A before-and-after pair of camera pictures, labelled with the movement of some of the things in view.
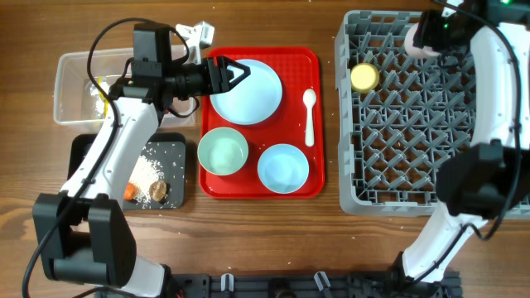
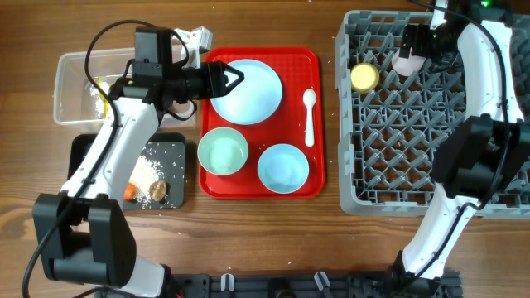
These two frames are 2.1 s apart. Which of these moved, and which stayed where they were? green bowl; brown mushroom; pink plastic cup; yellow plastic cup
Moved: pink plastic cup
Stayed: green bowl; brown mushroom; yellow plastic cup
